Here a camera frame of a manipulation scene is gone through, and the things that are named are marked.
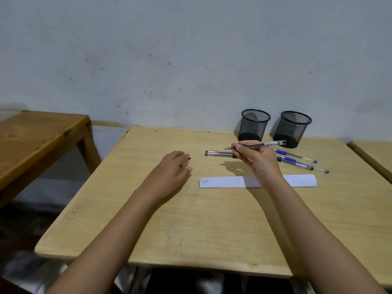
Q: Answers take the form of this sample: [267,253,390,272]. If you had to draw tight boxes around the person's right forearm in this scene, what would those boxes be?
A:
[260,176,389,294]

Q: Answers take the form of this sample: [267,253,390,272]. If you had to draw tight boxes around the blue pen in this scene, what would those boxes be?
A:
[272,148,318,164]
[275,153,330,174]

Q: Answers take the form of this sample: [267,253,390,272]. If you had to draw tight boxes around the light wooden side table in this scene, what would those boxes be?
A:
[347,140,392,185]

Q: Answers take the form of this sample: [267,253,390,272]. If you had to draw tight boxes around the person's left forearm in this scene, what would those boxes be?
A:
[45,192,157,294]

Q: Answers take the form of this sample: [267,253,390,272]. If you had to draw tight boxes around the person's right hand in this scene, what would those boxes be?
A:
[231,140,284,188]

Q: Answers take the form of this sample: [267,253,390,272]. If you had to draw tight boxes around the person's black trousers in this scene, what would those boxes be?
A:
[144,267,307,294]

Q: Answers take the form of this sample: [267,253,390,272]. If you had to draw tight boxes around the dark wooden side table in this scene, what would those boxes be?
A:
[0,110,102,209]

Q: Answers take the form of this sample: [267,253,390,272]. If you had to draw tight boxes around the white paper strip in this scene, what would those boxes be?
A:
[199,174,318,189]

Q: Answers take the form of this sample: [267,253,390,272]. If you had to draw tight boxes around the black mesh cup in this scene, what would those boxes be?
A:
[237,109,271,142]
[273,111,313,149]

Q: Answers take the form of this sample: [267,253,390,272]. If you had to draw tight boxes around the person's left hand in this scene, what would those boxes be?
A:
[134,151,193,209]

